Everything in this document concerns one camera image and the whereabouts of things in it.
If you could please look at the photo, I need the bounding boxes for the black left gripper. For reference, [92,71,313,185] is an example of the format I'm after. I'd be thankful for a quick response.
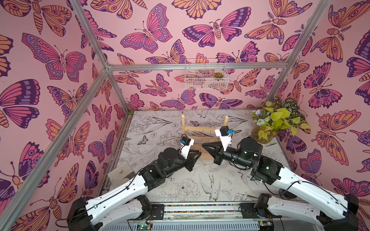
[162,150,201,178]

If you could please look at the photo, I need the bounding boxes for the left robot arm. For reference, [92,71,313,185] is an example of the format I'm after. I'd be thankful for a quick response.
[66,148,201,231]

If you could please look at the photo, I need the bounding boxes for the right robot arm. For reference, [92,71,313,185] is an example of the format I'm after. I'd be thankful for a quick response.
[202,137,359,231]

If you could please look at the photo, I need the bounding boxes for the wooden jewelry display stand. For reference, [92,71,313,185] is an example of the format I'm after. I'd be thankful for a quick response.
[181,113,220,161]

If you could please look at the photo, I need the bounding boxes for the grey paper card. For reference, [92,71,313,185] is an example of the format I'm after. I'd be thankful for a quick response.
[108,161,135,189]

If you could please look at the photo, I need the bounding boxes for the small succulent in basket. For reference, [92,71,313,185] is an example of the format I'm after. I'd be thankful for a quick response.
[214,73,224,79]

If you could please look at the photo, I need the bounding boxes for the potted green plant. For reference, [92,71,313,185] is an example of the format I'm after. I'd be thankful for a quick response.
[251,97,311,143]

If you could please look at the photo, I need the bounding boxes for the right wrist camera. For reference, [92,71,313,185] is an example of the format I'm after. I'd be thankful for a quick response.
[215,126,233,151]

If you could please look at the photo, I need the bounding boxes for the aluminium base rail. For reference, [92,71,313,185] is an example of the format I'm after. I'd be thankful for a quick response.
[100,199,321,231]

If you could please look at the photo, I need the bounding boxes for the white wire basket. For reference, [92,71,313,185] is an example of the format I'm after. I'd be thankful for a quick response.
[183,57,229,90]

